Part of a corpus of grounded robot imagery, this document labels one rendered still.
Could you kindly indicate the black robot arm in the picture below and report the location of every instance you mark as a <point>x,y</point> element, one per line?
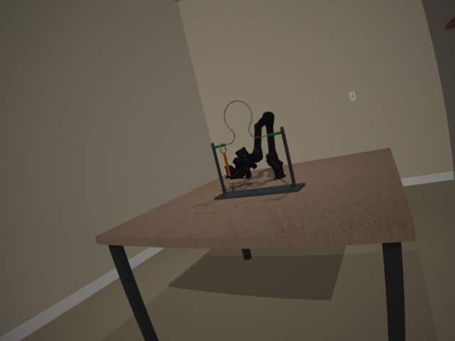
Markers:
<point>257,154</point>

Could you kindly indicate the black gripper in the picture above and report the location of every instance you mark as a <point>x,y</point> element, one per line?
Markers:
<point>239,172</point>

